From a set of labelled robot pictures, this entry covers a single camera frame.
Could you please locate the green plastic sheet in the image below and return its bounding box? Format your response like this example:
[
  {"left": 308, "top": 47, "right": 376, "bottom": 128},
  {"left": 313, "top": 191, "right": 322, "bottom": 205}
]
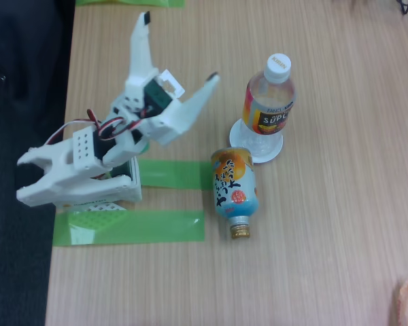
[{"left": 75, "top": 0, "right": 186, "bottom": 10}]

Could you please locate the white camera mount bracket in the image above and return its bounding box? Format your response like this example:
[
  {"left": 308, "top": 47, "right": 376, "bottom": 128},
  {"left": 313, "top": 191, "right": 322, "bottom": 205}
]
[{"left": 157, "top": 69, "right": 186, "bottom": 100}]

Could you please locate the clear plastic bottle orange label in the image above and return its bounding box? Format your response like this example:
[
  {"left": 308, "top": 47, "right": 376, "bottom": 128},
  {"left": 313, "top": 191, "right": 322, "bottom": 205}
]
[{"left": 237, "top": 52, "right": 296, "bottom": 156}]

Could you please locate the person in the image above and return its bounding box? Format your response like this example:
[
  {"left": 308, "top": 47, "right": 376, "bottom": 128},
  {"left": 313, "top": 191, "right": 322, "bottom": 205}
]
[{"left": 0, "top": 0, "right": 76, "bottom": 191}]

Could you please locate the long green tape strip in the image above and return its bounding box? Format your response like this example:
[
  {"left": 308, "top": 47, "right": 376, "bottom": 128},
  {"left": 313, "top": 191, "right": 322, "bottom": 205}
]
[{"left": 52, "top": 209, "right": 205, "bottom": 247}]

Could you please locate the orange blue aluminium bottle can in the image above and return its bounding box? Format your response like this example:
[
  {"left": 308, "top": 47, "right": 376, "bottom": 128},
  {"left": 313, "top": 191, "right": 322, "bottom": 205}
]
[{"left": 210, "top": 146, "right": 260, "bottom": 240}]

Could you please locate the small white round plate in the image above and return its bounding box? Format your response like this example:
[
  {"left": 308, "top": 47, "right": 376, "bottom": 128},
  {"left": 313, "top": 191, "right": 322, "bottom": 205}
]
[{"left": 228, "top": 117, "right": 284, "bottom": 164}]

